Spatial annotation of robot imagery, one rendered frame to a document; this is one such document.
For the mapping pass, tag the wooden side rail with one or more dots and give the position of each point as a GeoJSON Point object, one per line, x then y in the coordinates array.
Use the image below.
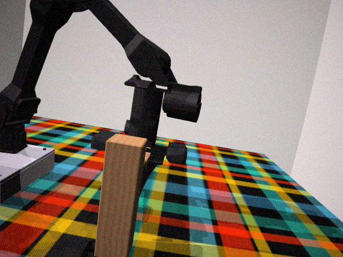
{"type": "Point", "coordinates": [147, 155]}

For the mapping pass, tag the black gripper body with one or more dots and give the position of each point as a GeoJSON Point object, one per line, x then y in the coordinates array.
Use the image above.
{"type": "Point", "coordinates": [145, 126]}

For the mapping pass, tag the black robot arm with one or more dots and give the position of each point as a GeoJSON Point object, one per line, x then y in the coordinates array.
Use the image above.
{"type": "Point", "coordinates": [18, 101]}

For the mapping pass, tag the dark brown wooden post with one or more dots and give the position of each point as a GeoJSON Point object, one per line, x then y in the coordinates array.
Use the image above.
{"type": "Point", "coordinates": [119, 198]}

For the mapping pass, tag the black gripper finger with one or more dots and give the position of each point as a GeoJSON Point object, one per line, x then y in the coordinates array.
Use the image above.
{"type": "Point", "coordinates": [151, 164]}

